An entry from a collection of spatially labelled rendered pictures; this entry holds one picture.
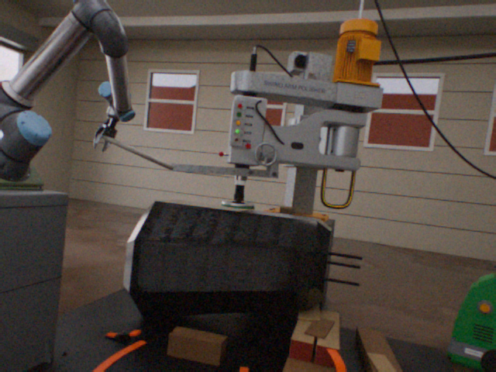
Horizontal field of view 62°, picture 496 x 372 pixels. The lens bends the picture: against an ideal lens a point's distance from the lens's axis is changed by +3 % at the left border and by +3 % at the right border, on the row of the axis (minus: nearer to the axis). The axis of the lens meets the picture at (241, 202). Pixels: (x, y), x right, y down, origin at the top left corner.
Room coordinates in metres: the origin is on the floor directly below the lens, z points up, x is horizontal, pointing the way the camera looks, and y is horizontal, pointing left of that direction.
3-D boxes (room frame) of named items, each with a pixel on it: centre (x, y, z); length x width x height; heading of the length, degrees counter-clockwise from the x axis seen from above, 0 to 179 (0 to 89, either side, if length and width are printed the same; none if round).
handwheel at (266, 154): (2.52, -0.11, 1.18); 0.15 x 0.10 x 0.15; 98
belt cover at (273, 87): (2.67, -0.33, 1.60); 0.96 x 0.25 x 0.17; 98
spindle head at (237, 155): (2.64, -0.06, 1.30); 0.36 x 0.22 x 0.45; 98
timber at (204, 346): (2.18, 0.15, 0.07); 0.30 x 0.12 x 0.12; 77
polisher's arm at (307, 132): (2.67, -0.37, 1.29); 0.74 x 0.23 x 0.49; 98
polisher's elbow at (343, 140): (2.72, -0.63, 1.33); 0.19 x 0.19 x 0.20
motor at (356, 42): (2.70, -0.64, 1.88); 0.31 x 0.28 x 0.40; 8
